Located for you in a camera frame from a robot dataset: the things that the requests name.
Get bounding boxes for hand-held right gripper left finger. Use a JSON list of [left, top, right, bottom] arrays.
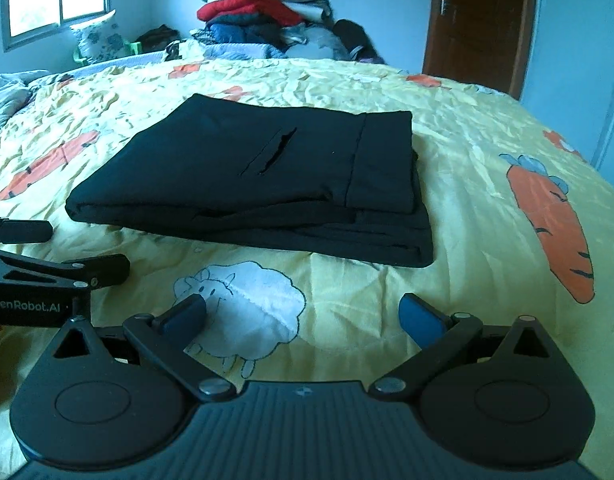
[[51, 294, 236, 403]]

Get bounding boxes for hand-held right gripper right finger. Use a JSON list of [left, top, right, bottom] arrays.
[[369, 292, 565, 402]]

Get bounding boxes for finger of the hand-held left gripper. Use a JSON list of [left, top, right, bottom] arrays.
[[0, 217, 54, 247], [0, 253, 132, 292]]

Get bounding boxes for black pants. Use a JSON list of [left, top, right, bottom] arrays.
[[65, 93, 435, 269]]

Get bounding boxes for yellow cartoon print bedsheet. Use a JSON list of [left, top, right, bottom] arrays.
[[0, 55, 614, 480]]

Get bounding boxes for crumpled light blue quilt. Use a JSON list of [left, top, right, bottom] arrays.
[[0, 71, 54, 137]]

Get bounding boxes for floral pillow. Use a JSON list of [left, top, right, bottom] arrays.
[[71, 11, 126, 64]]

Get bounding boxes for green plastic item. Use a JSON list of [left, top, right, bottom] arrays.
[[74, 41, 140, 62]]

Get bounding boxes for dark bag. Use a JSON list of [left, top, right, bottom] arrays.
[[135, 24, 182, 54]]

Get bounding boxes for light blue patterned blanket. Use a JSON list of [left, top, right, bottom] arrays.
[[52, 39, 288, 79]]

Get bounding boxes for pile of clothes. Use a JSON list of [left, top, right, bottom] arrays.
[[191, 0, 388, 64]]

